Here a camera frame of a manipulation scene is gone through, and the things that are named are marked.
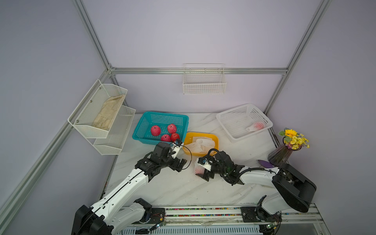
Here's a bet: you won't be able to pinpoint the netted apple top back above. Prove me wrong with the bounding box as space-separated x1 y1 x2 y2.
194 161 206 177

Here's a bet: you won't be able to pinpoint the netted red apple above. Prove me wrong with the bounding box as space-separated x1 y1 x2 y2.
161 134 171 142
150 125 161 136

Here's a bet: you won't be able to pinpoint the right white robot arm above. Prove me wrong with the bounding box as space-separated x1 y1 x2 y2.
196 151 317 215

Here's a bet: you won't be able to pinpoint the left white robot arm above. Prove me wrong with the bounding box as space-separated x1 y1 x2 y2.
71 140 187 235

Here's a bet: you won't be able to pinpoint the yellow plastic tub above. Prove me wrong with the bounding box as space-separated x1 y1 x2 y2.
183 132 219 157

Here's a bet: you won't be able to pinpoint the teal plastic perforated basket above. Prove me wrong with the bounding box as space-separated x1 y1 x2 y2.
132 112 189 145

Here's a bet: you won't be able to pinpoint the purple and pink cloth items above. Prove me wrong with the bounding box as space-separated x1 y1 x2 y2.
257 160 275 168

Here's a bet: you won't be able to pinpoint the white plastic perforated basket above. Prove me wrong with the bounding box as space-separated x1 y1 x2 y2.
216 103 273 143

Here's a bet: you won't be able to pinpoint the dark glass vase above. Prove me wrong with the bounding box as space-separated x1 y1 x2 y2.
267 145 294 166

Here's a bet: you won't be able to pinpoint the yellow flower bouquet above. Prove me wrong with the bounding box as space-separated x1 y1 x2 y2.
278 128 310 150

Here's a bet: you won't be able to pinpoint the beige cloth in shelf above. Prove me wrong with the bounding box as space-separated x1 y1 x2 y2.
92 95 126 131

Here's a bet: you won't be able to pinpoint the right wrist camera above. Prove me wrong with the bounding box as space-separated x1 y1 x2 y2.
197 157 212 171

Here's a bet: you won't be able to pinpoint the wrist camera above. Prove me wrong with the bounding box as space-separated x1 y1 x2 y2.
171 139 183 159
197 157 212 171

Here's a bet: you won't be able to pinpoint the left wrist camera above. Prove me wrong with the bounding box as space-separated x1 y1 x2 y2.
171 139 183 159

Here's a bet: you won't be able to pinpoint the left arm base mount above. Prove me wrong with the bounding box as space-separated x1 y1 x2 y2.
133 198 166 224

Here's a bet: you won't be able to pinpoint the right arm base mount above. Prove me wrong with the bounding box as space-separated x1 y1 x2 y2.
240 195 281 226

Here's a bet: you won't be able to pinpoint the white two-tier wire shelf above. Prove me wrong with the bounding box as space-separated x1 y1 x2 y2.
68 80 136 155

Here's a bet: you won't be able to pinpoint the white wire wall basket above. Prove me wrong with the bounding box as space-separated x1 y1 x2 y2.
183 63 227 95

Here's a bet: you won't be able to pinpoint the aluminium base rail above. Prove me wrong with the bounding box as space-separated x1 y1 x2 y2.
77 204 331 235

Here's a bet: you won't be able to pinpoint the aluminium frame structure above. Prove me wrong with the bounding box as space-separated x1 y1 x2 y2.
1 1 331 233

